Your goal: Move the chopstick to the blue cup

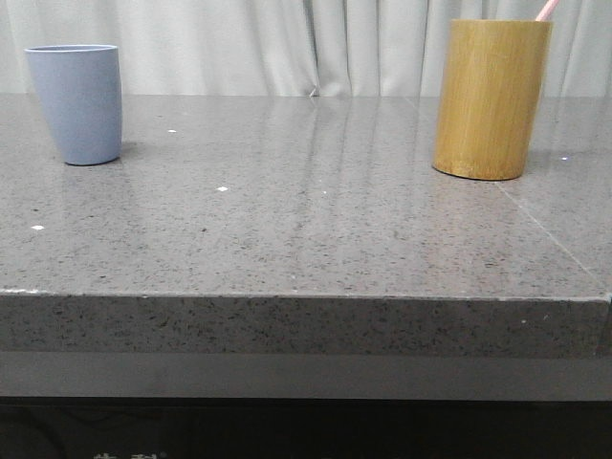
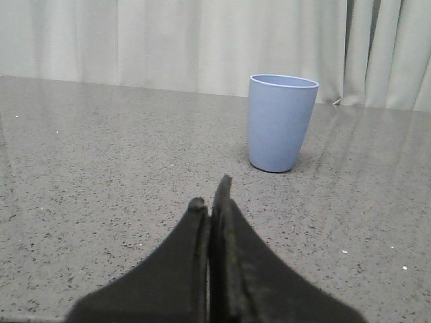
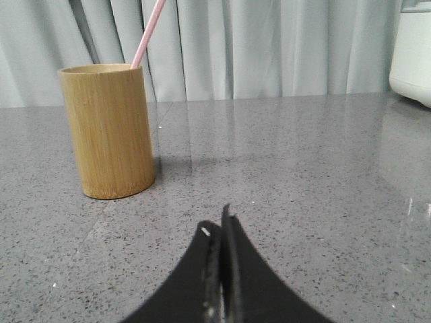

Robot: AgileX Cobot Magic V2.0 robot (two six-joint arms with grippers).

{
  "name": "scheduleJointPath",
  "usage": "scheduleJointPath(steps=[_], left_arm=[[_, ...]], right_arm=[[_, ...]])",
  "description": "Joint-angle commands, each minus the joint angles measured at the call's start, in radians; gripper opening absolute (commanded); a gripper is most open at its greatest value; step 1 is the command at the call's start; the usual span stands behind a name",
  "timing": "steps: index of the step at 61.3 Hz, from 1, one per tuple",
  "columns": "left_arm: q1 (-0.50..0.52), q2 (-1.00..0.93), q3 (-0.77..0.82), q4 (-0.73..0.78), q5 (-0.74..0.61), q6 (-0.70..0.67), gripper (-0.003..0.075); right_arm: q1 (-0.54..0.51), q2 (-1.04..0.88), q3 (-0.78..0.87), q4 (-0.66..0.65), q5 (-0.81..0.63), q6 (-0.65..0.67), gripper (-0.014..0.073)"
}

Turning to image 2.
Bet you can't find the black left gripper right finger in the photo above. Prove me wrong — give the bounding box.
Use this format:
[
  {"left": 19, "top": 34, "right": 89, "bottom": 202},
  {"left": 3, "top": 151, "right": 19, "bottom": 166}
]
[{"left": 209, "top": 175, "right": 366, "bottom": 322}]

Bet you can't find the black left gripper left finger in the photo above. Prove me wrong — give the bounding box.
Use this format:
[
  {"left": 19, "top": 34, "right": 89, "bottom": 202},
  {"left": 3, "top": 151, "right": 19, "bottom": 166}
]
[{"left": 65, "top": 197, "right": 210, "bottom": 322}]

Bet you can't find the blue plastic cup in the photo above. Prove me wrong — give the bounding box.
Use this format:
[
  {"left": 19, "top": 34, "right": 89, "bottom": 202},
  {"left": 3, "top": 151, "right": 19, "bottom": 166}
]
[{"left": 247, "top": 74, "right": 319, "bottom": 173}]

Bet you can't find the white pleated curtain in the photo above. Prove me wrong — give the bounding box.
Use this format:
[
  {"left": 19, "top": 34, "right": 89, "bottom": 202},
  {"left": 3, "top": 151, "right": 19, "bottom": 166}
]
[{"left": 1, "top": 1, "right": 430, "bottom": 112}]

